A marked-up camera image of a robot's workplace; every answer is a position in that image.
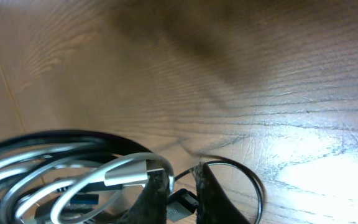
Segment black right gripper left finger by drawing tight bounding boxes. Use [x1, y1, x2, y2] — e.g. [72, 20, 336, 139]
[126, 162, 170, 224]

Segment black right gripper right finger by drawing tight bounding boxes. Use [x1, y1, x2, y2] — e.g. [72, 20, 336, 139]
[194, 164, 250, 224]

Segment thin black USB cable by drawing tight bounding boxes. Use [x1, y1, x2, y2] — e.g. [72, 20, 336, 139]
[166, 154, 265, 224]

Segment white USB cable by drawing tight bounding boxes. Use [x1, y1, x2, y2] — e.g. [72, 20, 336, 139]
[0, 146, 175, 224]

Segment thick black USB cable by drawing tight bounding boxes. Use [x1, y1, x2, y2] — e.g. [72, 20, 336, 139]
[0, 129, 155, 224]

